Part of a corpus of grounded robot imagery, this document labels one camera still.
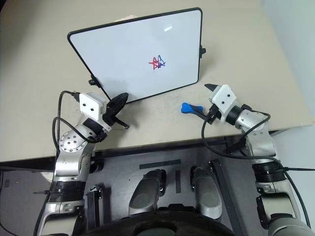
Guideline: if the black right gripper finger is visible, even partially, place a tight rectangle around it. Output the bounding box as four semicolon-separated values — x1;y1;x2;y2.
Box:
194;109;210;120
204;83;220;94

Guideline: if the grey robot foot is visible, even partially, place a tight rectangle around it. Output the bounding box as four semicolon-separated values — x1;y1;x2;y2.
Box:
190;167;223;219
129;169;167;216

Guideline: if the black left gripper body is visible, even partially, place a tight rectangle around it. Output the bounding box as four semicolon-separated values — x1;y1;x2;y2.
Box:
102;102;121;131

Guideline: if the white whiteboard with black frame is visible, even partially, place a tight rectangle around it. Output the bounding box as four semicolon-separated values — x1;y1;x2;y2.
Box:
66;7;203;104

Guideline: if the blue plastic object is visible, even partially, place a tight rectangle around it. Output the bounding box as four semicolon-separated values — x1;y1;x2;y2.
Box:
181;102;204;114

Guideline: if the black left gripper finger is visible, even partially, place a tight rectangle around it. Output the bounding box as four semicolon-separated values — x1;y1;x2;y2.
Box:
109;92;129;112
113;117;130;129

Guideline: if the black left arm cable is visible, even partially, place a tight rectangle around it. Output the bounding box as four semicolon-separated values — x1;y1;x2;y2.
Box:
51;90;99;158

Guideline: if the grey right robot foot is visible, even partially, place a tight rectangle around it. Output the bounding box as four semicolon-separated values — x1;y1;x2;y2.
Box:
190;167;223;219

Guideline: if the black metal frame bar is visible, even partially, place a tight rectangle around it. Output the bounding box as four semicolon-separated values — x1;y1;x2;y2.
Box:
86;185;103;230
210;159;244;236

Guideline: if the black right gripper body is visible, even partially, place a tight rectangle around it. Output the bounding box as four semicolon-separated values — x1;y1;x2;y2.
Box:
207;103;222;124

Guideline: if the grey left robot foot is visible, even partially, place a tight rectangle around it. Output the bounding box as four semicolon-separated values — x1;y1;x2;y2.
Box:
129;169;167;216

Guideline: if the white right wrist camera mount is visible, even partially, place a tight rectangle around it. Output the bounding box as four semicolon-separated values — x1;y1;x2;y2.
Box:
211;85;237;123

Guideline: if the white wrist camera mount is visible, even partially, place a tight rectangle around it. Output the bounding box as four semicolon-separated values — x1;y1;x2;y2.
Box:
79;92;112;131
211;85;237;123

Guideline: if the black tape strip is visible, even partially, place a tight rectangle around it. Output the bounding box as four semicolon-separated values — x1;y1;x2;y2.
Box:
175;169;183;194
139;159;182;170

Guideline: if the dark rounded robot waist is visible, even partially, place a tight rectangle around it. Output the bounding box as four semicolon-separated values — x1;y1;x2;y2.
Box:
86;204;234;236

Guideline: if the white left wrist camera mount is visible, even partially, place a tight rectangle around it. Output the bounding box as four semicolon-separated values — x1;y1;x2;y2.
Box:
79;92;112;131

